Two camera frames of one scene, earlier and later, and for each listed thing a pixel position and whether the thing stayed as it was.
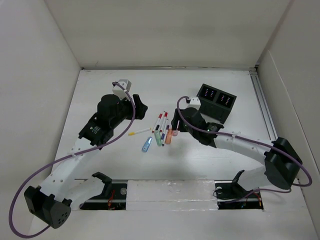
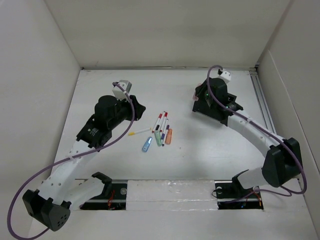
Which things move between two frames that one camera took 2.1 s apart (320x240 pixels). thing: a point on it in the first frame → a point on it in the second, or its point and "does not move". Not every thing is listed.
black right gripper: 181,120 → 205,82
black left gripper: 141,107 does not move
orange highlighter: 169,136 does not move
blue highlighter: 146,145 does not move
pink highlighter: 174,132 → 195,97
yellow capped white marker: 134,133 does not move
